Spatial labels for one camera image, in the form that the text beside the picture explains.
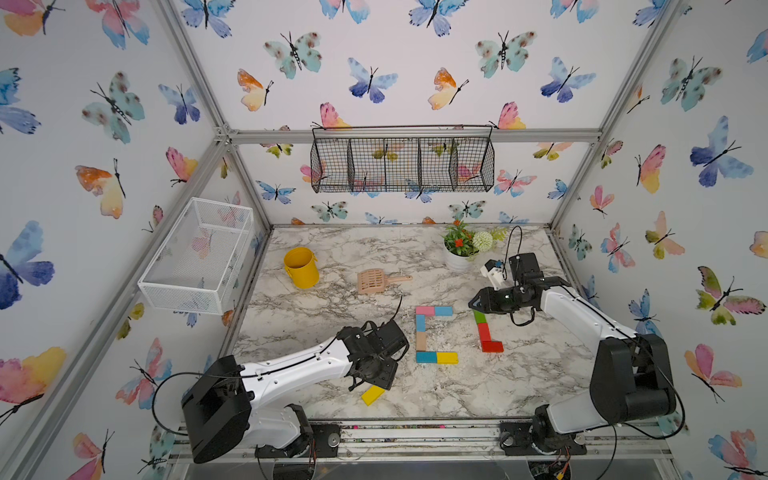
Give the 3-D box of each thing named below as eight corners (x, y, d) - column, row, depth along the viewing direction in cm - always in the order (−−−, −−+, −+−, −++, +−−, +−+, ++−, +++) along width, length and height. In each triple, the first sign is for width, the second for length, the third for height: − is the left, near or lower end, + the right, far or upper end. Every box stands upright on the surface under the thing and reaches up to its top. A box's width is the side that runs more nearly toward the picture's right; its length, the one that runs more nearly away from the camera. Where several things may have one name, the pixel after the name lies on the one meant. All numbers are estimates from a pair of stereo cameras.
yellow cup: (290, 288, 105) (280, 269, 96) (296, 266, 111) (287, 246, 102) (317, 288, 105) (310, 269, 96) (321, 266, 111) (315, 246, 102)
